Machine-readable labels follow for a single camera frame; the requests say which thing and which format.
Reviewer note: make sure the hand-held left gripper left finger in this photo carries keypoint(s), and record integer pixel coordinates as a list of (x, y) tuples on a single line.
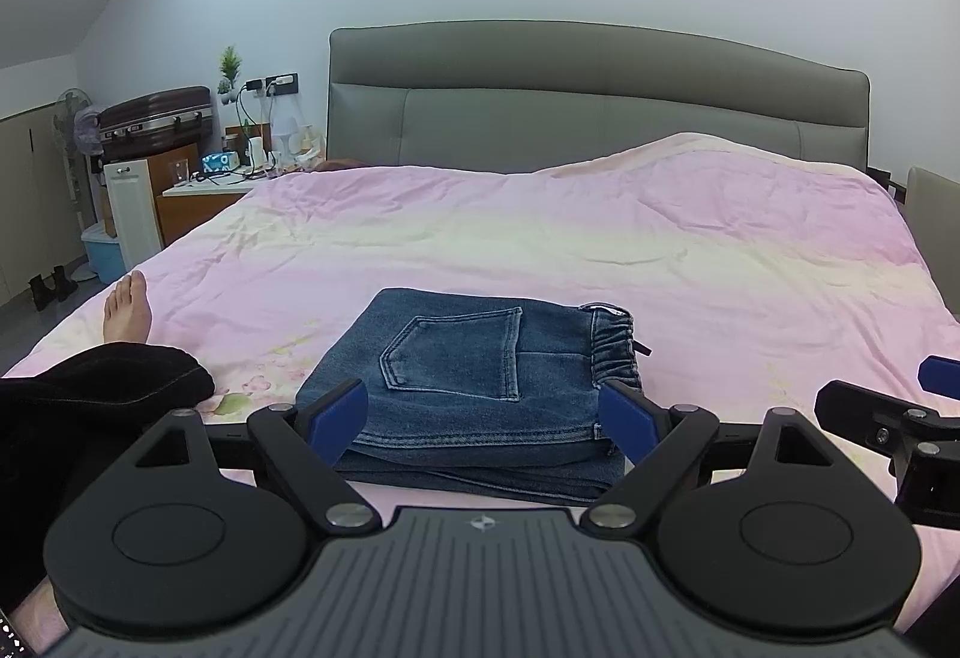
[(334, 414)]

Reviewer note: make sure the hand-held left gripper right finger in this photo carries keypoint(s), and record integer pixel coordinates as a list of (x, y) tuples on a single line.
[(626, 419)]

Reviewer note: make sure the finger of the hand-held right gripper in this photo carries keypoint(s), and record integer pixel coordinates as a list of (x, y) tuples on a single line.
[(941, 376), (862, 414)]

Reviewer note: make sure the blue denim pants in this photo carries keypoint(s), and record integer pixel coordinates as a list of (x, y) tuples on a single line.
[(465, 388)]

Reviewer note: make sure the beige chair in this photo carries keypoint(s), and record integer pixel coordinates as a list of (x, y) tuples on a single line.
[(934, 230)]

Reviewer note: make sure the pink duvet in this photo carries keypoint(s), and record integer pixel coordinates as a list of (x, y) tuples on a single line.
[(600, 253)]

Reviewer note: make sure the person's bare foot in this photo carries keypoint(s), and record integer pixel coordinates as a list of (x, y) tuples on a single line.
[(129, 313)]

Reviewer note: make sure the white bedside table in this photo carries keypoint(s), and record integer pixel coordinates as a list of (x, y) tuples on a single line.
[(202, 200)]

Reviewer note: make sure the person's black trouser leg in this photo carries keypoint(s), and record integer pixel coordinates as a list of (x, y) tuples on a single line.
[(75, 403)]

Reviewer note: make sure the blue tissue box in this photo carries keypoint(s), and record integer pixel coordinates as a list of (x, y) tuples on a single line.
[(219, 163)]

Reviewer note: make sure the light blue plastic bin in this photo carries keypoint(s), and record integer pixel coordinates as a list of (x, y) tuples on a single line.
[(103, 253)]

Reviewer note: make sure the clear drinking glass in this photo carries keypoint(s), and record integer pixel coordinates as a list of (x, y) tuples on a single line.
[(181, 172)]

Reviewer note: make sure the white table lamp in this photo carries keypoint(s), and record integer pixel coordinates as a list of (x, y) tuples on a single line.
[(288, 125)]

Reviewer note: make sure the wooden cabinet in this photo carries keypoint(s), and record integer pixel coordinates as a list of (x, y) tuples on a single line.
[(176, 155)]

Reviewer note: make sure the black boots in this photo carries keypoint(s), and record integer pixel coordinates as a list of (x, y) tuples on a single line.
[(52, 286)]

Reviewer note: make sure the grey padded headboard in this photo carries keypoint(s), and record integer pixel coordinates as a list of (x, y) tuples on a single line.
[(600, 95)]

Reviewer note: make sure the dark brown suitcase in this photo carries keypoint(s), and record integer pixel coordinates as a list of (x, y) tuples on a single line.
[(154, 114)]

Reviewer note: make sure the small potted plant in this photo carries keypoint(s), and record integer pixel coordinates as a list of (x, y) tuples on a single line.
[(229, 69)]

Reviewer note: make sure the standing fan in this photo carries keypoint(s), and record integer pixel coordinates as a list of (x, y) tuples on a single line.
[(73, 121)]

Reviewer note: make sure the black wall socket panel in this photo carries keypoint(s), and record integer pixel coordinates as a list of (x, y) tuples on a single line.
[(274, 82)]

